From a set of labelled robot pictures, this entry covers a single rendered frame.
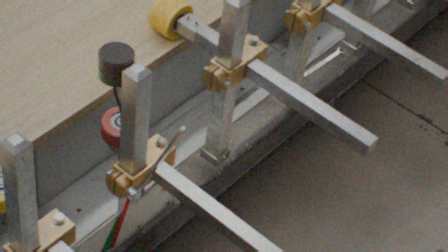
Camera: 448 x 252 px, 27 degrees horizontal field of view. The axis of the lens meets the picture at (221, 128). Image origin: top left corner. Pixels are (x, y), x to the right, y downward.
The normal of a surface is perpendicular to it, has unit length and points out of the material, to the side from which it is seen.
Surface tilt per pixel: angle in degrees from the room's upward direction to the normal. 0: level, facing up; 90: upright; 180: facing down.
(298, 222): 0
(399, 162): 0
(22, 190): 90
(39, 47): 0
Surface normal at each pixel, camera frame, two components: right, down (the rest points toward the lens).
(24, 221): 0.75, 0.53
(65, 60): 0.10, -0.68
